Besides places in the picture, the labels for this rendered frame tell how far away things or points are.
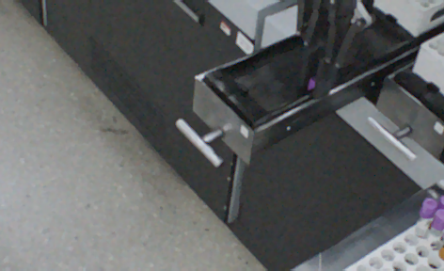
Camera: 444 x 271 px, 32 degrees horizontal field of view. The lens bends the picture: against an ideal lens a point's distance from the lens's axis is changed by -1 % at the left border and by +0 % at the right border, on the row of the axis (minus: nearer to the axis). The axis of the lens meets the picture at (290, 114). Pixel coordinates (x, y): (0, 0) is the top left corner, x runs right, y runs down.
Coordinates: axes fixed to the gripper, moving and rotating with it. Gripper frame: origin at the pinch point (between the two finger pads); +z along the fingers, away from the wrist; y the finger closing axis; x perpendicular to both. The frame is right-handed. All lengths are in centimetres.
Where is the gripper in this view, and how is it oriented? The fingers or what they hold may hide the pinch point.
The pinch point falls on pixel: (318, 70)
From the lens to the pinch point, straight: 112.4
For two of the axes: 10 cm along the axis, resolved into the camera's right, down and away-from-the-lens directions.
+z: -1.5, 7.1, 6.9
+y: -6.5, -5.9, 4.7
